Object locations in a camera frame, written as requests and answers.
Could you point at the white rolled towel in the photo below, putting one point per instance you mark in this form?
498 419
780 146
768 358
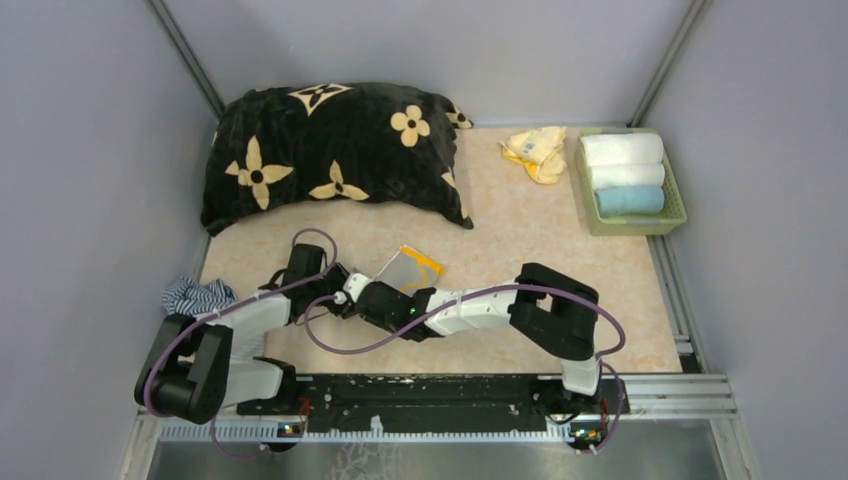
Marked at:
626 175
623 149

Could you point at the aluminium frame rail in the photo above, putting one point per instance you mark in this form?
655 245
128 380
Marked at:
682 397

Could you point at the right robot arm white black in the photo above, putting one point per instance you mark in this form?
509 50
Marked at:
556 312

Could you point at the pale yellow cream towel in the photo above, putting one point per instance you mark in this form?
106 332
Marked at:
539 151

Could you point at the yellow grey towel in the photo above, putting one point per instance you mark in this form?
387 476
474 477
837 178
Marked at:
409 271

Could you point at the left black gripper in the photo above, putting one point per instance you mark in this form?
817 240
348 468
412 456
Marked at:
340 274

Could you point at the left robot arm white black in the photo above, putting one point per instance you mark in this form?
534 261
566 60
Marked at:
201 364

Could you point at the top white rolled towel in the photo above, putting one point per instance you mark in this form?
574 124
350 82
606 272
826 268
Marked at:
623 149

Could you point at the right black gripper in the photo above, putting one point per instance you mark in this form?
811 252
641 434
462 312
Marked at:
385 325

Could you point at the light blue towel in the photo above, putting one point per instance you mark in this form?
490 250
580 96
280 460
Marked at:
630 200

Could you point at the middle white rolled towel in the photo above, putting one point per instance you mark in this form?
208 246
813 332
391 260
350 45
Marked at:
626 175

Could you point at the black pillow with tan flowers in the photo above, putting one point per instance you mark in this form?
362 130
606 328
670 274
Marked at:
370 142

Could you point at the blue white striped towel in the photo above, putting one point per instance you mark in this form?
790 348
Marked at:
187 296

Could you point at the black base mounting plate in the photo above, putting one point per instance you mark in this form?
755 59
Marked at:
438 420

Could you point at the white toothed cable strip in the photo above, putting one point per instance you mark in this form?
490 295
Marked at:
272 431

